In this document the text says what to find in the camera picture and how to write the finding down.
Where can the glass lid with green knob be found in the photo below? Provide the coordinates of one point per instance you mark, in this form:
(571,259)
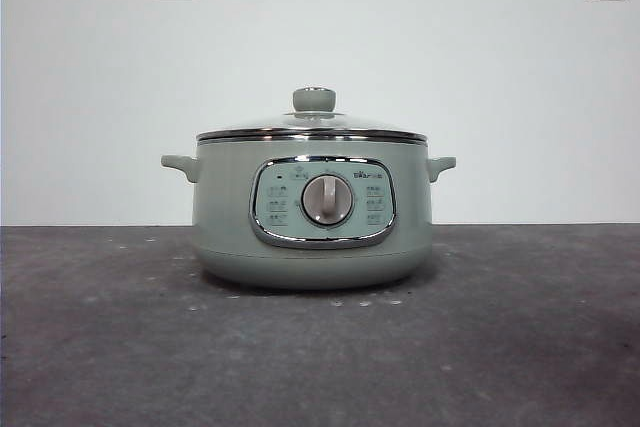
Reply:
(312,99)

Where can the pale green electric cooking pot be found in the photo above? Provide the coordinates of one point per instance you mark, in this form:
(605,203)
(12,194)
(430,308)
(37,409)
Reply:
(225,217)

